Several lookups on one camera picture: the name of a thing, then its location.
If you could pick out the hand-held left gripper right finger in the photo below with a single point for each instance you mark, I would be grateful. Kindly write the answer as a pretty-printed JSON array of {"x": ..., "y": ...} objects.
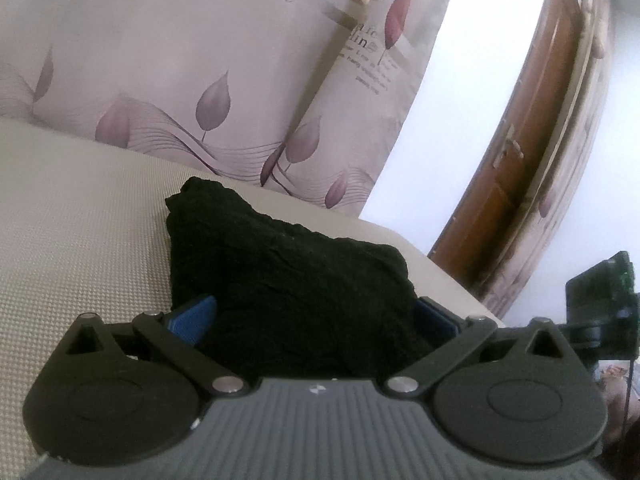
[{"x": 434, "y": 319}]

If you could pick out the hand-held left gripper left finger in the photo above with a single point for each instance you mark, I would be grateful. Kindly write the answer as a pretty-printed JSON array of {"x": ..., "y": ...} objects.
[{"x": 192, "y": 319}]

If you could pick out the small black garment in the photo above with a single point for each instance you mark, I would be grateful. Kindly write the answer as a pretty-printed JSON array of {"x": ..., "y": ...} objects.
[{"x": 295, "y": 280}]

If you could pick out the brown wooden door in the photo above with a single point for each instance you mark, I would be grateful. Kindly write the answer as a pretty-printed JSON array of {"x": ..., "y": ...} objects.
[{"x": 520, "y": 140}]

